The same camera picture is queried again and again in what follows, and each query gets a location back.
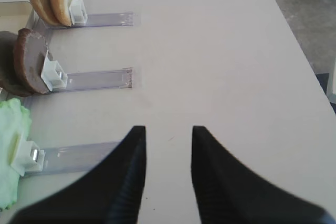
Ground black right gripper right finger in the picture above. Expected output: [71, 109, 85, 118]
[191, 126, 335, 223]

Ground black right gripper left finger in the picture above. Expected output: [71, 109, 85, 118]
[11, 126, 146, 223]

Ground white lettuce pusher block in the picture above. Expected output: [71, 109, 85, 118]
[10, 134, 46, 177]

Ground green lettuce in holder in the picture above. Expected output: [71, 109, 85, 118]
[1, 98, 32, 211]

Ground front brown meat patty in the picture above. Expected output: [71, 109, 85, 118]
[1, 31, 32, 97]

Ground brown meat patty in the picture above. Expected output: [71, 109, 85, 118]
[13, 28, 50, 94]
[1, 31, 32, 97]

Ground rear brown meat patty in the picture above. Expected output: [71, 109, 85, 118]
[13, 28, 50, 94]

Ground white bread pusher block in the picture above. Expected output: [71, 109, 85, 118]
[69, 0, 88, 25]

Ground white patty pusher block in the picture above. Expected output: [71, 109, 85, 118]
[40, 49, 68, 92]

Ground clear right acrylic rack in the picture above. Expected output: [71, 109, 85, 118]
[25, 12, 134, 176]

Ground white rectangular tray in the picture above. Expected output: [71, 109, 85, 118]
[1, 1, 34, 27]

